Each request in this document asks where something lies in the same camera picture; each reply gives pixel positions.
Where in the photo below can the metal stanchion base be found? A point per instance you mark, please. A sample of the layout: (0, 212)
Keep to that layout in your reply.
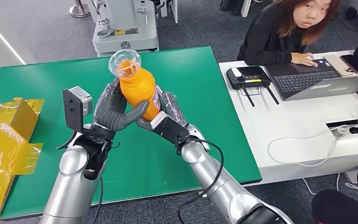
(79, 11)

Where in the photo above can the yellow cardboard box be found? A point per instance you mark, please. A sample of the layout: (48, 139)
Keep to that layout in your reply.
(0, 145)

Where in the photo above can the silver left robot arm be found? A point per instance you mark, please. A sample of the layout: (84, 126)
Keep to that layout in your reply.
(71, 185)

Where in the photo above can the grey laptop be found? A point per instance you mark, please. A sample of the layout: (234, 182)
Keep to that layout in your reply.
(305, 80)

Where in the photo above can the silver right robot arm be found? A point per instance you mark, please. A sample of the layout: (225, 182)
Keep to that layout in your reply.
(228, 191)

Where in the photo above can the black remote controller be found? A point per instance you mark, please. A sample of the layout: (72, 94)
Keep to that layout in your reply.
(247, 77)

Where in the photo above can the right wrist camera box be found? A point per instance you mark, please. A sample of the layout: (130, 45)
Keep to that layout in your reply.
(169, 128)

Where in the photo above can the person's right hand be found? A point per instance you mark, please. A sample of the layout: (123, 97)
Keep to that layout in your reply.
(304, 58)

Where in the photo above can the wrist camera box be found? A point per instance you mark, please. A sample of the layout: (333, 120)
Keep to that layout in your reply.
(74, 108)
(169, 128)

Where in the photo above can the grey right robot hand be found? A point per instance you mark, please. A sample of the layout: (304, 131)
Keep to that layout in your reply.
(172, 105)

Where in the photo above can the orange detergent bottle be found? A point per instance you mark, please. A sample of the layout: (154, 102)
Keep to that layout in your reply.
(139, 89)

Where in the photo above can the black phone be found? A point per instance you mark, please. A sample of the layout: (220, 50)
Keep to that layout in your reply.
(349, 61)

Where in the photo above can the white machine base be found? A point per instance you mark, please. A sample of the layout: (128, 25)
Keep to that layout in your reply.
(123, 37)

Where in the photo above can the person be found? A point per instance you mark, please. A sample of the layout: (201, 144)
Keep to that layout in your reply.
(265, 37)
(336, 210)

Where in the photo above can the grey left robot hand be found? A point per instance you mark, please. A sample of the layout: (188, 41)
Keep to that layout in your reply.
(111, 111)

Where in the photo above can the black plug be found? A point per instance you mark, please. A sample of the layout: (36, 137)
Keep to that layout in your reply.
(355, 130)

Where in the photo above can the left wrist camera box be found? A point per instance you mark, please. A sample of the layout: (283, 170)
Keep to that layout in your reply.
(74, 108)

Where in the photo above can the beige phone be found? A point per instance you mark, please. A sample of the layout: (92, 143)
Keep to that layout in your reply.
(336, 65)

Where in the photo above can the white power adapter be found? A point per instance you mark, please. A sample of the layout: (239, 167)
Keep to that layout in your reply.
(339, 132)

